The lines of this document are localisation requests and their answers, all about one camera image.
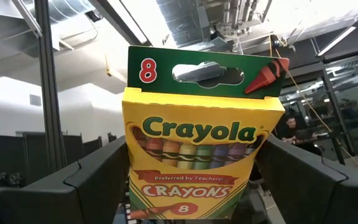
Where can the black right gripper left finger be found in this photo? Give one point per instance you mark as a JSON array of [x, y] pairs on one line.
[[57, 196]]

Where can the black laptop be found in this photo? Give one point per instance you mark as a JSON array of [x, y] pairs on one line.
[[304, 133]]

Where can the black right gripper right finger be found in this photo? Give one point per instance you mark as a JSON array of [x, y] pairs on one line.
[[322, 199]]

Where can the Crayola crayon box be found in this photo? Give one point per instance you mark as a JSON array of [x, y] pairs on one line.
[[197, 130]]

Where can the person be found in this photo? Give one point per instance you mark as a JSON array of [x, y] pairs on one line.
[[291, 127]]

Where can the black desk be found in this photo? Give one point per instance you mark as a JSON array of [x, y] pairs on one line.
[[328, 137]]

